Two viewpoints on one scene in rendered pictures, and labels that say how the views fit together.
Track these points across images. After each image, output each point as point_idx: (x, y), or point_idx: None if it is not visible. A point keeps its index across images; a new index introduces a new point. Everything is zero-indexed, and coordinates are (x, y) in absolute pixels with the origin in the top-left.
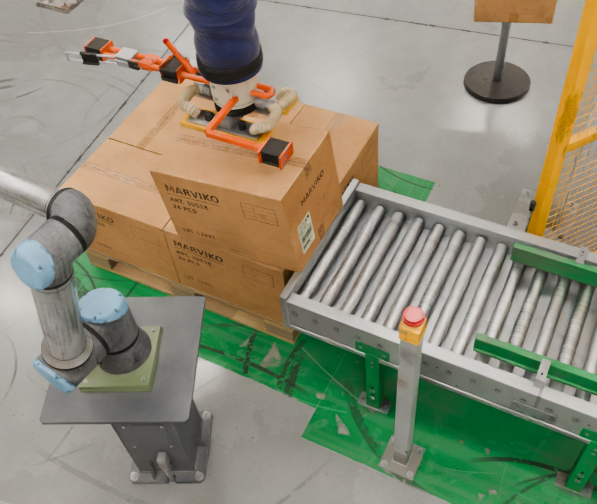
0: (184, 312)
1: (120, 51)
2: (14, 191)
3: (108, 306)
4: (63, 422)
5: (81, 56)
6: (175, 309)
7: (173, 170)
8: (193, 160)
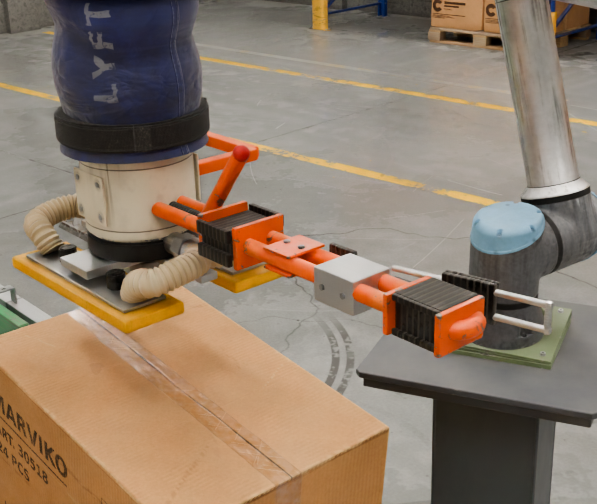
0: (396, 360)
1: (367, 272)
2: None
3: (495, 210)
4: (593, 306)
5: (496, 297)
6: (409, 366)
7: (332, 400)
8: (278, 403)
